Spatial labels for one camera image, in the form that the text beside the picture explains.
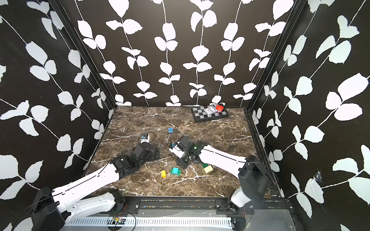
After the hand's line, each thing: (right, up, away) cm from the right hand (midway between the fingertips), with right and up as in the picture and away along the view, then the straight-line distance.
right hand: (179, 159), depth 82 cm
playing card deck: (+23, +31, +33) cm, 51 cm away
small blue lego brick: (-8, +16, +23) cm, 29 cm away
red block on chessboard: (+31, +33, +34) cm, 57 cm away
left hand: (-15, +8, -1) cm, 17 cm away
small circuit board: (-31, -27, -11) cm, 43 cm away
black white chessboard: (+14, +27, +31) cm, 43 cm away
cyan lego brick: (-2, -7, +2) cm, 8 cm away
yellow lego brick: (-9, -9, +2) cm, 13 cm away
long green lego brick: (0, -8, +2) cm, 9 cm away
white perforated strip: (-12, -28, -12) cm, 32 cm away
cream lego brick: (+18, -7, +5) cm, 20 cm away
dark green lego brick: (+16, -5, +6) cm, 18 cm away
